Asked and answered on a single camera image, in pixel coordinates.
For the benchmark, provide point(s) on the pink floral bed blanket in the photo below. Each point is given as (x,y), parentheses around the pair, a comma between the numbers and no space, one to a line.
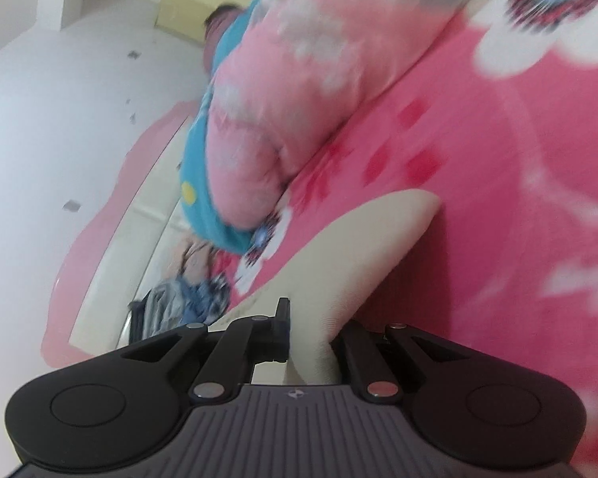
(478,184)

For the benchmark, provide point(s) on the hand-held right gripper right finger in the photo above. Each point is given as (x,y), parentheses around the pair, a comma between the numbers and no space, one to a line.
(359,353)

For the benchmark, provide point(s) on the black garment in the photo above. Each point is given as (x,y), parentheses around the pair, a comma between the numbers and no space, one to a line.
(137,323)

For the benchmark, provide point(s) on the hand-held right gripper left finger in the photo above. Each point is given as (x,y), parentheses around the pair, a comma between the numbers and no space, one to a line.
(281,323)

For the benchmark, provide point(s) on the pale pink floral garment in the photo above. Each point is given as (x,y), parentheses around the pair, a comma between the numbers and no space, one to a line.
(194,259)

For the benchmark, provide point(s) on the grey garment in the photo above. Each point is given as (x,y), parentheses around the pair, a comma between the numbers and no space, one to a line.
(162,308)

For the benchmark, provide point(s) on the plaid shirt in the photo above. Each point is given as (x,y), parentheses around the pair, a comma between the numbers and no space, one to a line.
(219,291)

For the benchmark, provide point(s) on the beige pants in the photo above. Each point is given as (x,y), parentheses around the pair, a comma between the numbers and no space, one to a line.
(339,259)

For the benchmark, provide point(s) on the pink and blue floral quilt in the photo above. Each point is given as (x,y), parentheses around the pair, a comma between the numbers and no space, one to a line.
(279,109)

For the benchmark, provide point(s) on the pink and white headboard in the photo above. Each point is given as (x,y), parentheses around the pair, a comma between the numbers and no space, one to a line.
(119,239)

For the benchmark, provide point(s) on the blue jeans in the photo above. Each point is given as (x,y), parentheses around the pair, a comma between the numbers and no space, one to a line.
(194,303)

